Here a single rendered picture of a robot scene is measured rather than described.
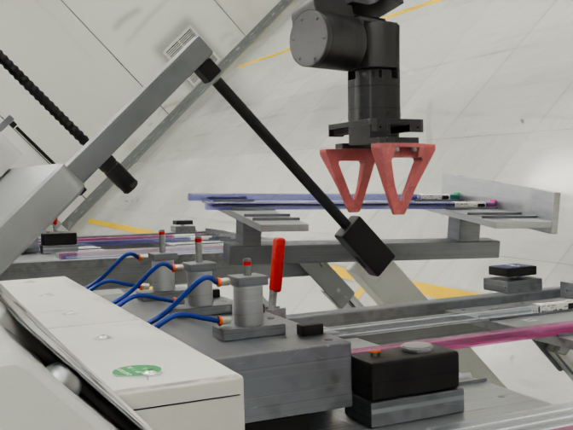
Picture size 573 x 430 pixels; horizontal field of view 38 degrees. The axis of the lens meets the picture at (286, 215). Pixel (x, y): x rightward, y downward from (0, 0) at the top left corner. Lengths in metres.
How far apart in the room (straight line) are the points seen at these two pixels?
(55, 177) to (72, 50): 8.32
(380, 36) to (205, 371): 0.55
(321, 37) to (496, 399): 0.39
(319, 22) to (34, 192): 0.67
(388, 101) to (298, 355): 0.39
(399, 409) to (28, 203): 0.44
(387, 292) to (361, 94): 0.55
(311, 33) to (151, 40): 7.88
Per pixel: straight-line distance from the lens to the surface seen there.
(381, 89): 0.90
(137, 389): 0.41
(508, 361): 2.40
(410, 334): 1.07
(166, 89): 0.56
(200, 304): 0.72
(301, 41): 0.88
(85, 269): 1.69
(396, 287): 1.39
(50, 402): 0.17
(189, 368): 0.45
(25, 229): 0.21
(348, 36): 0.87
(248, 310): 0.62
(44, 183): 0.21
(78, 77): 8.51
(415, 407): 0.63
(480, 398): 0.69
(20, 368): 0.16
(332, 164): 0.96
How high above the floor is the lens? 1.41
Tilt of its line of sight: 19 degrees down
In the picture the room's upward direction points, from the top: 43 degrees counter-clockwise
